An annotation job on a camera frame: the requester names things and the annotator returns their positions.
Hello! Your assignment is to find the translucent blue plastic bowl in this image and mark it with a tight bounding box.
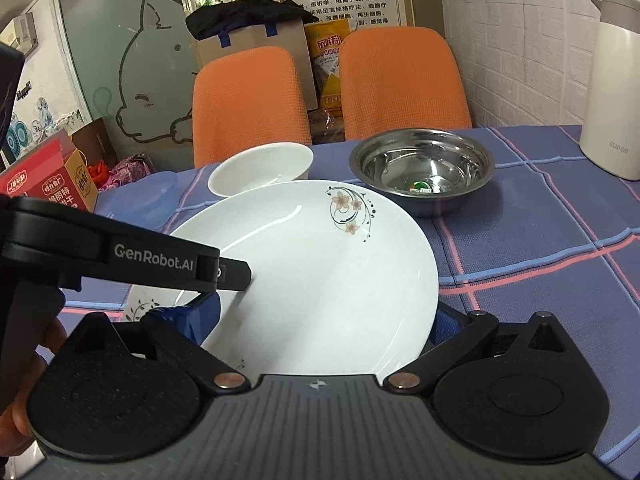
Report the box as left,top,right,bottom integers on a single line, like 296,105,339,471
94,170,179,232

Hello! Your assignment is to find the white wall air conditioner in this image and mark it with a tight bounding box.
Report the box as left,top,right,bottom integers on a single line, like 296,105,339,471
0,12,40,54

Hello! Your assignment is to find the cream thermos jug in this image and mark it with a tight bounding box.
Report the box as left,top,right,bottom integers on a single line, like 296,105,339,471
578,0,640,182

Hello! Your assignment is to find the brown cardboard box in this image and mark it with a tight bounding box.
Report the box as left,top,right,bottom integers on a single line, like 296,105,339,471
70,117,120,182

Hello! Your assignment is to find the blue plaid tablecloth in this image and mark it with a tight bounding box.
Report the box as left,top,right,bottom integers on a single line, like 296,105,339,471
62,124,640,467

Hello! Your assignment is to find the pink floral cloth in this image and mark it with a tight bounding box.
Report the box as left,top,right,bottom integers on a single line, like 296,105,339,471
97,155,154,191

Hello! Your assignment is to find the large white floral plate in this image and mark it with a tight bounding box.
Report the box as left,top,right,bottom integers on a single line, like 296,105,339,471
167,179,441,377

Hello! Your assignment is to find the stainless steel bowl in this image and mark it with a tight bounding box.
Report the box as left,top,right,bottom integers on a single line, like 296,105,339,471
348,128,496,219

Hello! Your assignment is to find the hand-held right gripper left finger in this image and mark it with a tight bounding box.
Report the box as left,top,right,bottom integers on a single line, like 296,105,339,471
65,292,251,396

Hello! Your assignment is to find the red snack box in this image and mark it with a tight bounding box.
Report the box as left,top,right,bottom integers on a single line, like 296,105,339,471
0,127,99,214

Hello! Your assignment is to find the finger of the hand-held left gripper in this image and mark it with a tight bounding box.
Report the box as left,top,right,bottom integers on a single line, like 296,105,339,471
218,257,252,293

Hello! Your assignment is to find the person's left hand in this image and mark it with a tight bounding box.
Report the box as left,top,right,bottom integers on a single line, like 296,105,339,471
0,304,69,467

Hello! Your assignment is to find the yellow plastic bag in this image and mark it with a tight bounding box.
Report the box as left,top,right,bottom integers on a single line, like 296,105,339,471
304,22,362,111

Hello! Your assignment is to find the black cloth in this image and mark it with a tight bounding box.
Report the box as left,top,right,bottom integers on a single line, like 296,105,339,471
184,0,321,41

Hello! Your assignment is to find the orange chair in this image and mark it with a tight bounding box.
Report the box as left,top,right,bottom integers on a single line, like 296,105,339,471
338,26,474,142
192,45,314,169

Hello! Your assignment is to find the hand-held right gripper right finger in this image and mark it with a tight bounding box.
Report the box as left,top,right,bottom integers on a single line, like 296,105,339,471
382,304,568,392

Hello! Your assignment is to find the white plate with leaf print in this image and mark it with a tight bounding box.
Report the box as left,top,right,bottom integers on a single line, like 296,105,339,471
123,284,202,324

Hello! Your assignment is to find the white ceramic bowl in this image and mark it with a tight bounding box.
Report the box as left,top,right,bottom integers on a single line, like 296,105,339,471
207,142,315,199

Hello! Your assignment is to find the glass panel with cat drawing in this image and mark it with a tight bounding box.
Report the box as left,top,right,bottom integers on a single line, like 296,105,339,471
54,0,202,167

